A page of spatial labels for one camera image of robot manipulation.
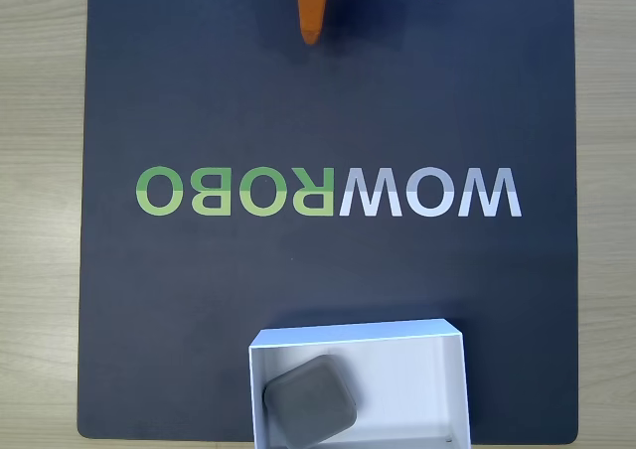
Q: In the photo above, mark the white cardboard box bin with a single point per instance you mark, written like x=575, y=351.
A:
x=407, y=379

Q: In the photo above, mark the grey square usb charger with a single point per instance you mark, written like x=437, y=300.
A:
x=310, y=404

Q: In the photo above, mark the dark mat with WOWROBO print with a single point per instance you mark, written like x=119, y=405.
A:
x=199, y=96

